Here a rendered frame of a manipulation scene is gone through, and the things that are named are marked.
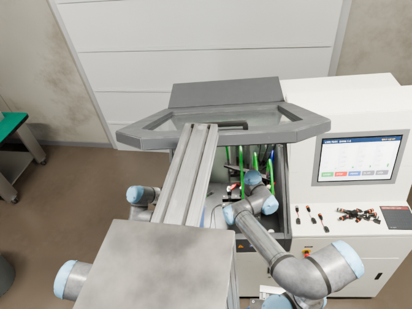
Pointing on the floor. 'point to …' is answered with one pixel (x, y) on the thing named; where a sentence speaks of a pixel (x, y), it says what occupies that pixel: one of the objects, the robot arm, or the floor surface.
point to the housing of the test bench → (267, 89)
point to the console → (376, 254)
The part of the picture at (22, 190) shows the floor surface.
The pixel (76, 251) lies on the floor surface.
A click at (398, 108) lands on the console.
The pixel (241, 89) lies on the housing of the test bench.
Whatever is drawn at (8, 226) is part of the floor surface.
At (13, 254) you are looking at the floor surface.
